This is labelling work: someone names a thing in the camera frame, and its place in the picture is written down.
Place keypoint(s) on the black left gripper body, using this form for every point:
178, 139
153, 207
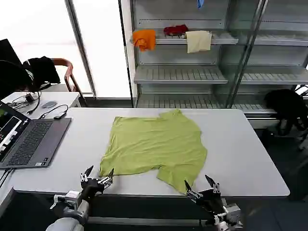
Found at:
92, 186

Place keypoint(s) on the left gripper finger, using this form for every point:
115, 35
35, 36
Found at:
86, 174
107, 179

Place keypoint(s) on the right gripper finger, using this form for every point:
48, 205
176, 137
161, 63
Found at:
216, 188
193, 195

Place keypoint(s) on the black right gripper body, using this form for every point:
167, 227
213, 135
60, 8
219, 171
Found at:
211, 199

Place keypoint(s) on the green t-shirt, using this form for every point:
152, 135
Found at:
154, 144

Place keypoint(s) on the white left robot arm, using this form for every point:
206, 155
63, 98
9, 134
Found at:
72, 214

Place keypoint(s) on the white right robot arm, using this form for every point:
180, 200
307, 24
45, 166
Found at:
229, 216

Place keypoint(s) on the grey open laptop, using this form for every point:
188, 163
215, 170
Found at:
33, 142

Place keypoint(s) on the white side desk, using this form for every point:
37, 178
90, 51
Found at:
67, 98

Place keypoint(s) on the grey computer mouse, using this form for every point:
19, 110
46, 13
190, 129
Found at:
48, 104

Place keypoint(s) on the black power adapter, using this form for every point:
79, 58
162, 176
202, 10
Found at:
29, 98

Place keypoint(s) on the black backpack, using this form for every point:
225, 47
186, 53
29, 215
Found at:
284, 103

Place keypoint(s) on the brown wooden chair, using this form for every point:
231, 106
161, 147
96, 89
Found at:
69, 66

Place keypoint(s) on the black jacket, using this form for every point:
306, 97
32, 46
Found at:
42, 69

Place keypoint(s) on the grey metal shelf rack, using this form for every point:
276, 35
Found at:
183, 74

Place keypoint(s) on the black chair back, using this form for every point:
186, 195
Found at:
12, 79

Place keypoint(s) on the black monitor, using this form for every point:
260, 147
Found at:
7, 51

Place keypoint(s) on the grey window frame post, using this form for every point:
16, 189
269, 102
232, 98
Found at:
81, 48

